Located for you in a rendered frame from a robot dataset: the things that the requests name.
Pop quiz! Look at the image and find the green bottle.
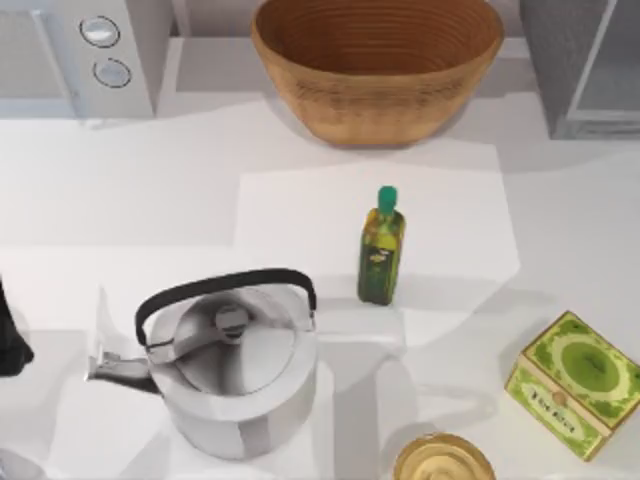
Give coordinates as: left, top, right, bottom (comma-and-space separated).
356, 185, 407, 306

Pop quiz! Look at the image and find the brown woven basket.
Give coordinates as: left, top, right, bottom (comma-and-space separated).
250, 0, 505, 149

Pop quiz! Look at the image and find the pale yellow round bowl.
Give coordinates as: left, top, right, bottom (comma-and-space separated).
392, 433, 497, 480

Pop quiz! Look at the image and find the round microwave knob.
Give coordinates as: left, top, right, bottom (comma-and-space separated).
92, 56, 134, 90
79, 15, 122, 50

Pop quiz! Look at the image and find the green and yellow box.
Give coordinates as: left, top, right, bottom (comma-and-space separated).
504, 310, 640, 463

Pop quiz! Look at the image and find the pale microwave oven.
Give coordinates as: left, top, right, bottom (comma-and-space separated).
0, 0, 157, 121

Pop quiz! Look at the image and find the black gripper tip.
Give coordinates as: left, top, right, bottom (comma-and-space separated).
0, 275, 36, 379

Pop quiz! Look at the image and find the silver kettle with black handle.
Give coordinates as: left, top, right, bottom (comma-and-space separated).
86, 268, 320, 462

